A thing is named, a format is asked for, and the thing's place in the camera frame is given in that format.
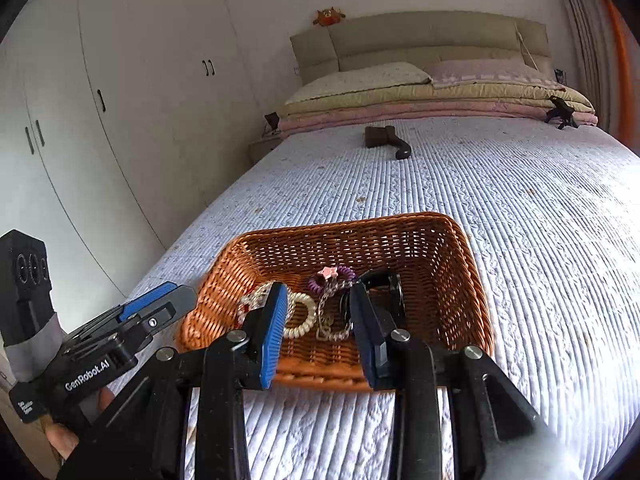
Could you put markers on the beige nightstand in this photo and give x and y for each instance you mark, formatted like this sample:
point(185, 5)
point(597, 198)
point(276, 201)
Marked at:
point(262, 150)

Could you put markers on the person's left hand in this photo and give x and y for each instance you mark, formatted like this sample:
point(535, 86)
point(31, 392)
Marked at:
point(62, 440)

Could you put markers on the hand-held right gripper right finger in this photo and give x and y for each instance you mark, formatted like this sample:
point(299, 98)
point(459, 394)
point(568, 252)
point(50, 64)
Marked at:
point(365, 330)

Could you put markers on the grey curtain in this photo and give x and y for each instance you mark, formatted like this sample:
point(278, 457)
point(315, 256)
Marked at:
point(580, 35)

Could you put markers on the dark wooden hair brush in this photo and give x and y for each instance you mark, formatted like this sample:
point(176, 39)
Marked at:
point(377, 137)

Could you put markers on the brown wicker basket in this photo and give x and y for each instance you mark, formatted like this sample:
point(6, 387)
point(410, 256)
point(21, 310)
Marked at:
point(400, 240)

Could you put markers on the white floral pillow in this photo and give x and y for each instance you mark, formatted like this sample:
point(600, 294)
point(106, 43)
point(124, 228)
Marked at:
point(360, 80)

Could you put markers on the pink pillow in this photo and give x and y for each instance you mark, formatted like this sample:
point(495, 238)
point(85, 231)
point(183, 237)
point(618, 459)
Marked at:
point(480, 71)

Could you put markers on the pink star charm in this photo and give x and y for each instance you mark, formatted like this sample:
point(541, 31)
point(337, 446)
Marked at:
point(329, 273)

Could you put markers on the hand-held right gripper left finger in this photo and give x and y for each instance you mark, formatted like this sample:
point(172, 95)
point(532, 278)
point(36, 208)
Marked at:
point(275, 335)

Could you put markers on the small black tripod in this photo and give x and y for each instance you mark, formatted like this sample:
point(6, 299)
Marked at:
point(561, 110)

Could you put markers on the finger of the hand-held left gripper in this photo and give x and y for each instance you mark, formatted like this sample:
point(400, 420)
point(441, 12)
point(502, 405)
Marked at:
point(150, 296)
point(172, 307)

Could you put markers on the orange plush toy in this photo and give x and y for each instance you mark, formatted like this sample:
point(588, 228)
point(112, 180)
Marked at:
point(329, 16)

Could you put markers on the white quilted bedspread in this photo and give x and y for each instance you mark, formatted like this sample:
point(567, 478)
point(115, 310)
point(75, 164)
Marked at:
point(525, 210)

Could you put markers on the beige padded headboard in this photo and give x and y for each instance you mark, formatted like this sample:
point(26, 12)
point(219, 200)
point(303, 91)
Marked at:
point(425, 40)

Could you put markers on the orange curtain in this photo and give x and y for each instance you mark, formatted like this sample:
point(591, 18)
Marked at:
point(617, 60)

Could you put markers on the dark box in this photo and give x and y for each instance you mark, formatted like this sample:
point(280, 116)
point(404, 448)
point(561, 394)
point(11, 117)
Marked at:
point(272, 121)

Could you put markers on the black round case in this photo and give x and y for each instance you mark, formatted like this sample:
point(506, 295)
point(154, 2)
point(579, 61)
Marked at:
point(385, 285)

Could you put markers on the white wardrobe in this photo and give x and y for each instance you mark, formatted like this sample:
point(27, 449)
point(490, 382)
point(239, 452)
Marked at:
point(125, 110)

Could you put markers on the folded pink blanket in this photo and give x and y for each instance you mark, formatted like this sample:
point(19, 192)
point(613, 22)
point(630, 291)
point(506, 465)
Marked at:
point(350, 117)

